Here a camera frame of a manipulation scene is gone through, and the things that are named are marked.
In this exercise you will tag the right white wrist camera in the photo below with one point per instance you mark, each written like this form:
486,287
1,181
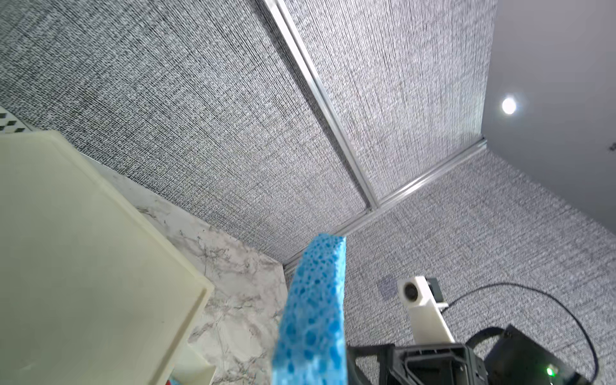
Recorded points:
424,302

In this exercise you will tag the white three-drawer cabinet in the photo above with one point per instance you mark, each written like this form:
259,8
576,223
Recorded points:
91,291

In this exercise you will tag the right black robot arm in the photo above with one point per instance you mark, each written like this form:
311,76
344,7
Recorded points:
492,356

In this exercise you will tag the blue sponge front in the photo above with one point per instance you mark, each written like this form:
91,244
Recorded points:
311,346

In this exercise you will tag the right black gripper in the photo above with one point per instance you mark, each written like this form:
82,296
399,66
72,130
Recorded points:
418,364

